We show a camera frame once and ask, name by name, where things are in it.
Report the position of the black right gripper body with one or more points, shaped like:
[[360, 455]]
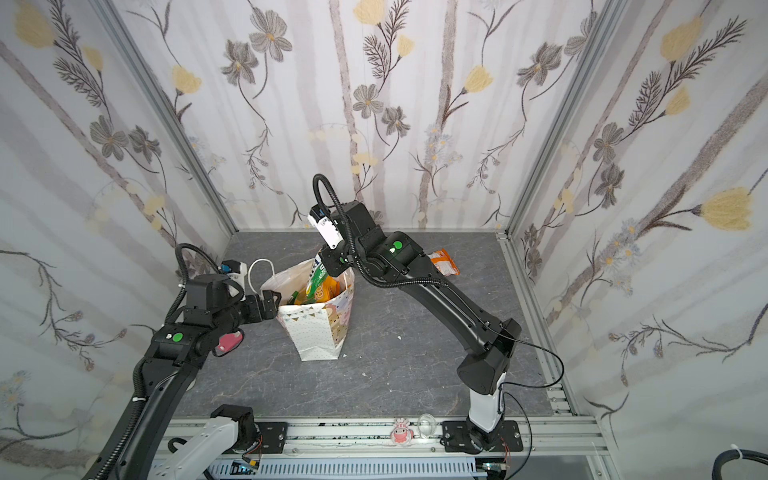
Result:
[[335, 262]]

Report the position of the clear glass ornament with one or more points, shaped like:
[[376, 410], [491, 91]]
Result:
[[426, 425]]

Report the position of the white cartoon paper bag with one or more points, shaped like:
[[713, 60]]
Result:
[[318, 331]]

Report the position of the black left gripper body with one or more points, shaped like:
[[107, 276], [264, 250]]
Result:
[[251, 310]]

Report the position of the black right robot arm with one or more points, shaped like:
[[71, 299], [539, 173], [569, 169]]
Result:
[[353, 240]]

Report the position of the pink eraser block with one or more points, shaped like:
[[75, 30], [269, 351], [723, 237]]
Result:
[[228, 343]]

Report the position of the green yellow candy packet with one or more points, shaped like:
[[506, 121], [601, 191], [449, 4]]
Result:
[[317, 277]]

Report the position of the white vented cable duct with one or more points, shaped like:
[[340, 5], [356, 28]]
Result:
[[351, 468]]

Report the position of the orange white snack packet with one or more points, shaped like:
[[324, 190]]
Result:
[[444, 263]]

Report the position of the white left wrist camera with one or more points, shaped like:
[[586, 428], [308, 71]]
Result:
[[236, 271]]

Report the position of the yellow mango snack bag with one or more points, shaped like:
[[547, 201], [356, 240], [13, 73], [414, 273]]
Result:
[[331, 289]]

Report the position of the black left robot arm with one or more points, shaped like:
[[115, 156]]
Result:
[[210, 305]]

